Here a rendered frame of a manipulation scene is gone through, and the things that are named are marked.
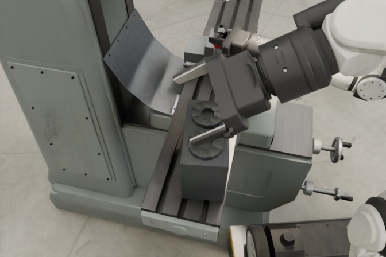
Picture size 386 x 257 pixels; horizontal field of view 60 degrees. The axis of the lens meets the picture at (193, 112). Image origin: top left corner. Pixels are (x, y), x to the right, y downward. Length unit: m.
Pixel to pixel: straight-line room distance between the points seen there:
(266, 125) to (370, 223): 0.55
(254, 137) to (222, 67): 0.84
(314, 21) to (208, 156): 0.45
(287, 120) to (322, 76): 1.02
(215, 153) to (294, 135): 0.64
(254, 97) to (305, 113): 1.07
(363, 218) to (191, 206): 0.44
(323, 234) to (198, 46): 0.85
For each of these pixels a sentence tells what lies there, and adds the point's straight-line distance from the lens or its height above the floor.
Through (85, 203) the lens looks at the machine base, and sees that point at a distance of 1.95.
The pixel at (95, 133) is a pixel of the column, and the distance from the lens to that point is 1.44.
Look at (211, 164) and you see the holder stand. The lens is 0.83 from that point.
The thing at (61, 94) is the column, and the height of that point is 0.93.
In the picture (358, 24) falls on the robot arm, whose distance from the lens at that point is 0.44.
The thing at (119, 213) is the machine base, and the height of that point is 0.14.
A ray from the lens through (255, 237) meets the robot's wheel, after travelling 1.33.
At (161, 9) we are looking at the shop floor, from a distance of 3.45.
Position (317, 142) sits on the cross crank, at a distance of 1.52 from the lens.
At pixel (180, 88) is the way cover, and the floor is 0.87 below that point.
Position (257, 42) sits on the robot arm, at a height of 1.17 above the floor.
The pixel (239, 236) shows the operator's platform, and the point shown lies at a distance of 1.54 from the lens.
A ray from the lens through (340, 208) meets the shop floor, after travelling 2.19.
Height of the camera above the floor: 1.83
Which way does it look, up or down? 49 degrees down
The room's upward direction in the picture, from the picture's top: straight up
